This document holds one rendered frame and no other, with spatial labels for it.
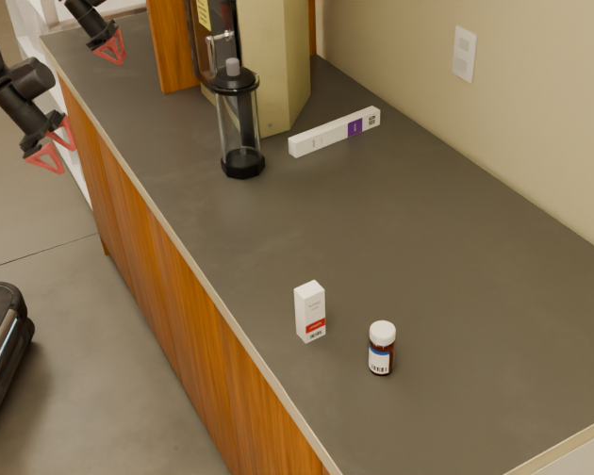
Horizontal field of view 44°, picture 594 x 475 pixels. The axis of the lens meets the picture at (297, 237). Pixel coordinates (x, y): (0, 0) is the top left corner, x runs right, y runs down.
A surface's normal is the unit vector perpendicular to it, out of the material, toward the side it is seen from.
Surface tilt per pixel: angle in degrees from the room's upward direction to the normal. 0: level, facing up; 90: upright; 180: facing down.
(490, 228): 0
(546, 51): 90
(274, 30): 90
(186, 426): 0
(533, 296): 0
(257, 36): 90
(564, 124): 90
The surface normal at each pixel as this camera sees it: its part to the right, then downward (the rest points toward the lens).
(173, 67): 0.47, 0.52
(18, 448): -0.04, -0.79
